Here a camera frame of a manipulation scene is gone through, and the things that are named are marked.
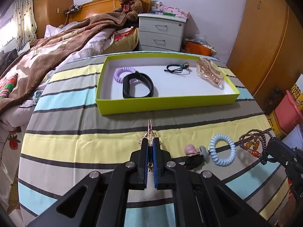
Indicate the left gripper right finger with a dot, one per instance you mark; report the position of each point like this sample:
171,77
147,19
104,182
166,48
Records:
163,177

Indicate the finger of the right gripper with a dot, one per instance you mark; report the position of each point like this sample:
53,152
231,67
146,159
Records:
277,151

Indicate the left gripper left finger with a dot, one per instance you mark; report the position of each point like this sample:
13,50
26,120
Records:
138,175

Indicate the gold rhinestone brooch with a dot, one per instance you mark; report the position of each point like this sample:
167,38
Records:
150,134

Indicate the black smart wristband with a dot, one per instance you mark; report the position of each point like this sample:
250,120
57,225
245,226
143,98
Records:
137,81

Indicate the pink plastic bin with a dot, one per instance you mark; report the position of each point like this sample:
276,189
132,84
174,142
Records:
288,113

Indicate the striped table cloth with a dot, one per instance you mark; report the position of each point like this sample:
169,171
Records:
67,138

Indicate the green shallow box tray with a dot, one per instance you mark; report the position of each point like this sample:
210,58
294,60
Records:
176,84

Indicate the wooden wardrobe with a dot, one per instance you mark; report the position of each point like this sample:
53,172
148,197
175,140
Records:
267,55

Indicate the translucent pink hair claw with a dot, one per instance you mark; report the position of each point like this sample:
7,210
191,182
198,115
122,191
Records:
208,71

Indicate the orange storage bin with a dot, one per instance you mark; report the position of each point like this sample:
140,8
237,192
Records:
197,48

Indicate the white three-drawer nightstand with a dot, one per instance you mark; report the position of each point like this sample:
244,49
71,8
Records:
160,32

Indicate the brown fleece blanket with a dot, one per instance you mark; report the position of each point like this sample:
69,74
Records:
46,54

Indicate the pink floral box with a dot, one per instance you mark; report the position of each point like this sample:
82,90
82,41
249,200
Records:
176,12

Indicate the brown teddy bear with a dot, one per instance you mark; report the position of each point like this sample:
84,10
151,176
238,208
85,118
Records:
132,8

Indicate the wooden headboard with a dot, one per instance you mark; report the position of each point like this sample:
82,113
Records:
100,6

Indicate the floral curtain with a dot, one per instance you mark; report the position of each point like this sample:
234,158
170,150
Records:
24,20

